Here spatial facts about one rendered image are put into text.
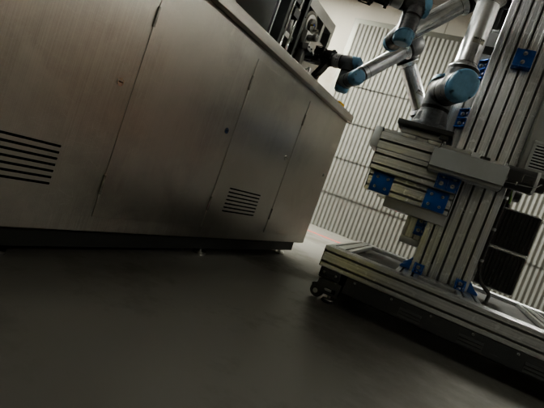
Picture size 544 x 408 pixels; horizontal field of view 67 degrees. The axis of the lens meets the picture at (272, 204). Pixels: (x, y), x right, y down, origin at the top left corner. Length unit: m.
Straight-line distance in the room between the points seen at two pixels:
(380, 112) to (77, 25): 4.47
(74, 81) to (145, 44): 0.23
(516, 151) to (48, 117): 1.73
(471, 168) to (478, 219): 0.36
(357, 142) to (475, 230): 3.42
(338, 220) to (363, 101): 1.50
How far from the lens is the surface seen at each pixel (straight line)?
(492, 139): 2.03
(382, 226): 5.08
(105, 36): 1.16
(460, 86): 1.74
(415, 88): 2.45
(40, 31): 1.08
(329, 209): 5.19
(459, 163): 1.67
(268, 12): 2.14
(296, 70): 1.81
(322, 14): 3.24
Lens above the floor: 0.43
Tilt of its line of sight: 4 degrees down
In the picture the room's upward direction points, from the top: 20 degrees clockwise
